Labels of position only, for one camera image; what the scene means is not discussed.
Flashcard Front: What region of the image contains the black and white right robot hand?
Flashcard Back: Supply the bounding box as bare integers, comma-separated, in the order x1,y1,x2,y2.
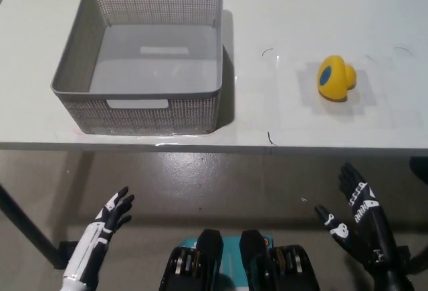
314,162,402,272

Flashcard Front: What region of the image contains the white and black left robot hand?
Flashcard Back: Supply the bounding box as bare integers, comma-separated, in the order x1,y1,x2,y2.
60,185,135,291

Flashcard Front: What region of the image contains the yellow duck toy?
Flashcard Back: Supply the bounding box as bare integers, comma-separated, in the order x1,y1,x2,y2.
317,55,358,101

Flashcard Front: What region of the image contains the black floor tape pad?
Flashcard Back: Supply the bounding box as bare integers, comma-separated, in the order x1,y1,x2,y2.
397,246,414,262
57,240,79,269

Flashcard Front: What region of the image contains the black metal table leg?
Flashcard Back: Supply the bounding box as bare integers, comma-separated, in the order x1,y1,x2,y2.
0,183,65,269

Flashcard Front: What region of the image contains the grey perforated plastic basket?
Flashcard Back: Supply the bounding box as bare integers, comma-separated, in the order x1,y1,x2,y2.
50,0,224,136

